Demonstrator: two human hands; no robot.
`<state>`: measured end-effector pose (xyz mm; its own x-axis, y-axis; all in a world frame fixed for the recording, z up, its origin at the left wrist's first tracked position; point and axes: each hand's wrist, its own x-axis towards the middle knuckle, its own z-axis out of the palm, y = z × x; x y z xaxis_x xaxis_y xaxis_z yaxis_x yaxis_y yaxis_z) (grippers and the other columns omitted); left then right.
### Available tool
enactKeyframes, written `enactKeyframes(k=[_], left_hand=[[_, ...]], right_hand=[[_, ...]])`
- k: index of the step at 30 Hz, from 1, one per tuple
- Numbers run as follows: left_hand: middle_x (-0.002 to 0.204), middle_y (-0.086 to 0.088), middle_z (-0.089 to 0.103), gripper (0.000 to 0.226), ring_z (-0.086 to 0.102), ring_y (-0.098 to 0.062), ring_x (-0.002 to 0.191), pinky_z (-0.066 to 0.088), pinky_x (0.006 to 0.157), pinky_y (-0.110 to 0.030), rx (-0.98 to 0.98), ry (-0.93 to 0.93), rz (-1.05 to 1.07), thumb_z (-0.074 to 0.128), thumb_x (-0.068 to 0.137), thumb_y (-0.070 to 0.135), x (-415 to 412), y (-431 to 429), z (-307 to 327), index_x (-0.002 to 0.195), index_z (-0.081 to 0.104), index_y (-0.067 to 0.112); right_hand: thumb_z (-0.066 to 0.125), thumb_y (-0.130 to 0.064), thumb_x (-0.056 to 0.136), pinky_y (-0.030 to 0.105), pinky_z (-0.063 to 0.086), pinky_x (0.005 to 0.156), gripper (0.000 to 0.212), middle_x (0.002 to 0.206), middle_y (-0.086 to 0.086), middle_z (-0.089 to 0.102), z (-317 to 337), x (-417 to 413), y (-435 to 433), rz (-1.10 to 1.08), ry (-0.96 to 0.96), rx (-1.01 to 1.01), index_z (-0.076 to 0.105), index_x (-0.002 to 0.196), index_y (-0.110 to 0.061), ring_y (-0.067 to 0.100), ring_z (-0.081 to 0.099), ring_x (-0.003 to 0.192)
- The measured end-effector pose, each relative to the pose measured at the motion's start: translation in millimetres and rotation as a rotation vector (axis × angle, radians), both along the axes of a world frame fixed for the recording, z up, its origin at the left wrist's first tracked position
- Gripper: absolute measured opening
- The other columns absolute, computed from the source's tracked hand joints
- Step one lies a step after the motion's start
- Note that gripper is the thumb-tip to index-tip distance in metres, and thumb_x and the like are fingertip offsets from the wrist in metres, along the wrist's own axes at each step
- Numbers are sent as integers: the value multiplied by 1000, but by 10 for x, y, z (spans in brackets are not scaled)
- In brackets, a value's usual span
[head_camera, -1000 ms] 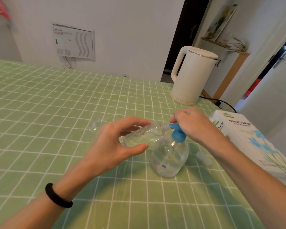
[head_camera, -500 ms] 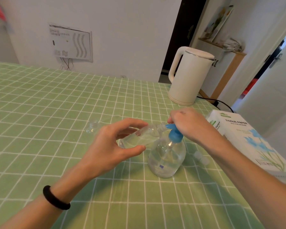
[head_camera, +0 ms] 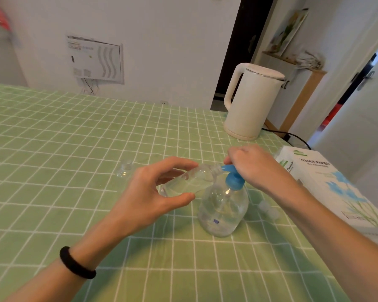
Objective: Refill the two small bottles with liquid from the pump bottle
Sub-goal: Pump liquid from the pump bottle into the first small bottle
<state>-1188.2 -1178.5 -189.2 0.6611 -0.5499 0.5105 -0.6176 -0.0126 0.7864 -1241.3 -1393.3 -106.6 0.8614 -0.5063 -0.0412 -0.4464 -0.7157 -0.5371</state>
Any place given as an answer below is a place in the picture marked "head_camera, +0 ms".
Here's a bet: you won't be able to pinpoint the silver door handle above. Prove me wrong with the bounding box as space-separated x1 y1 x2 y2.
356 71 375 91

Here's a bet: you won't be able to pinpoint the green checked tablecloth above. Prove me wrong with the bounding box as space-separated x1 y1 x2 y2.
0 84 378 302

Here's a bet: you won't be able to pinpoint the black power cable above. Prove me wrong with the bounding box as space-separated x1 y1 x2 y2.
261 128 312 151

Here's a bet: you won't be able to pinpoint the crumpled grey paper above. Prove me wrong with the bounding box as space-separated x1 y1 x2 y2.
296 50 325 70

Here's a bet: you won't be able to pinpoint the leaning framed picture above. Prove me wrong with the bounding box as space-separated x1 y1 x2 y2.
268 8 309 57

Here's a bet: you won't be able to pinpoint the small clear plastic bottle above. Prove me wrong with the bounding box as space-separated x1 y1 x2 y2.
115 160 134 179
158 163 223 198

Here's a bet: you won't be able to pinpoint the black wrist band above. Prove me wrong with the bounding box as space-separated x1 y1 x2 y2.
59 246 97 279

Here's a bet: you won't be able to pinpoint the cream electric kettle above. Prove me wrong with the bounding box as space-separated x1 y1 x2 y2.
223 62 286 141

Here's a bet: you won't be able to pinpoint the red object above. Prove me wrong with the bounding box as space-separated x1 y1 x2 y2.
321 103 342 128

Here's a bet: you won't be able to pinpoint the white tissue paper pack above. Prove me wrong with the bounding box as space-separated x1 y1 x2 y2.
274 146 378 247

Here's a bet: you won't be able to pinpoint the person's left hand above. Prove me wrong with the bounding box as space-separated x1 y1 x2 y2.
108 156 199 239

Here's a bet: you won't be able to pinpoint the small white bottle cap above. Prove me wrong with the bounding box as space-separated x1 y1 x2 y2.
258 200 279 219

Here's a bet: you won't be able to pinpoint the person's left forearm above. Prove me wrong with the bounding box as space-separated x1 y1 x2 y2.
6 216 133 302

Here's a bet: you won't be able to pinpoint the thin loose wall wires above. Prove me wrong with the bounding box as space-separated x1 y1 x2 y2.
81 78 98 95

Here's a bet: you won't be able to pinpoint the large clear bottle blue pump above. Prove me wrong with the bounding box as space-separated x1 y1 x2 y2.
197 164 249 238

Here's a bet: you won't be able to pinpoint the white door wooden side cabinet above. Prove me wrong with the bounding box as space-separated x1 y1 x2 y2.
263 52 328 133

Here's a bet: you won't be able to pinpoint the wooden top white cabinet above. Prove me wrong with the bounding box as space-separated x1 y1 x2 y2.
0 31 28 87

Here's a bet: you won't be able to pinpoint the person's right forearm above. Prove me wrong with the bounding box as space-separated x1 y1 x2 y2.
276 182 378 302

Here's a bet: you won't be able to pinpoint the white wall panel cover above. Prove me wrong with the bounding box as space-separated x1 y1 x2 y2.
66 35 124 85

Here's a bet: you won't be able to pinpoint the person's right hand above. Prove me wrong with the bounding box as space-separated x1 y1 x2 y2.
223 144 305 198

